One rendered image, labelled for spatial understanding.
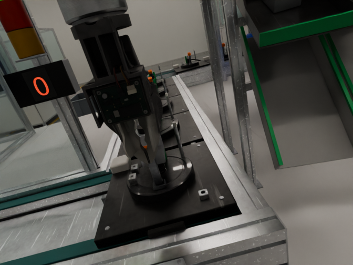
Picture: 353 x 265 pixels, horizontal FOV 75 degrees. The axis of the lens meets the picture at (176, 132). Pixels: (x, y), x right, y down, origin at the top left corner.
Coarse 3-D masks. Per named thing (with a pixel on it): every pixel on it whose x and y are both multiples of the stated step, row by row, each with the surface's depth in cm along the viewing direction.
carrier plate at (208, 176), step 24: (192, 144) 59; (216, 168) 47; (120, 192) 47; (192, 192) 42; (216, 192) 40; (120, 216) 41; (144, 216) 39; (168, 216) 38; (192, 216) 37; (216, 216) 38; (96, 240) 37; (120, 240) 38
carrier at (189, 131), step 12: (168, 96) 70; (168, 120) 72; (180, 120) 75; (192, 120) 73; (168, 132) 65; (180, 132) 67; (192, 132) 65; (120, 144) 70; (168, 144) 62; (132, 156) 61
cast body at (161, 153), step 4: (140, 128) 42; (136, 132) 43; (140, 132) 42; (144, 132) 42; (140, 136) 42; (160, 136) 46; (140, 140) 42; (160, 140) 43; (144, 144) 42; (160, 144) 43; (160, 148) 42; (160, 152) 42; (164, 152) 46; (156, 156) 42; (160, 156) 42; (164, 156) 43; (156, 160) 42; (160, 160) 42; (164, 160) 43; (144, 164) 42
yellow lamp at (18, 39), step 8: (16, 32) 43; (24, 32) 44; (32, 32) 45; (16, 40) 44; (24, 40) 44; (32, 40) 45; (16, 48) 44; (24, 48) 44; (32, 48) 45; (40, 48) 46; (24, 56) 45
